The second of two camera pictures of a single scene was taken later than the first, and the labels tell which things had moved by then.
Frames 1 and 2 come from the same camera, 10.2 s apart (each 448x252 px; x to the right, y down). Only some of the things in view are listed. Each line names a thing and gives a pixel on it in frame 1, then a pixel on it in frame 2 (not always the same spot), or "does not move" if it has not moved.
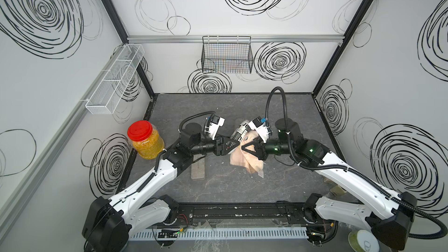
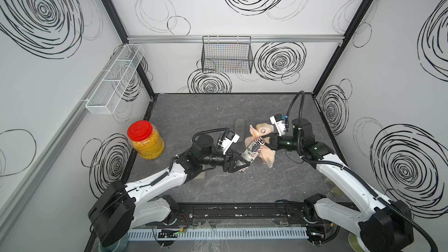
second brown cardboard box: (338, 190) does not move
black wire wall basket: (227, 55) does not move
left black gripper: (220, 149) → (228, 165)
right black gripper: (259, 146) → (273, 141)
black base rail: (241, 213) does not move
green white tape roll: (363, 241) does not move
